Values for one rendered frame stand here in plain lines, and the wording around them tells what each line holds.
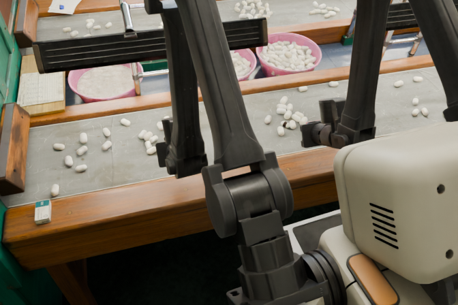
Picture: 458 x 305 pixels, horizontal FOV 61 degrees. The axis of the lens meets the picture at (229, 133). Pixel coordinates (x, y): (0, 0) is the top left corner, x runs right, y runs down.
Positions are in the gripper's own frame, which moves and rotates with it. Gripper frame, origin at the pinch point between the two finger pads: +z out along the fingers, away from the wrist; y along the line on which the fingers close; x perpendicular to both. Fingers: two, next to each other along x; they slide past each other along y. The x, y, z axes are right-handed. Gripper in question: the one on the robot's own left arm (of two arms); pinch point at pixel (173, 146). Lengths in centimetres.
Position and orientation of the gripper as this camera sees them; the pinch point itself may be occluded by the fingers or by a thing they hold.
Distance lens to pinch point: 111.0
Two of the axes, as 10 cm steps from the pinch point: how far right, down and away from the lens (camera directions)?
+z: -2.4, -1.2, 9.6
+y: -9.6, 1.7, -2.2
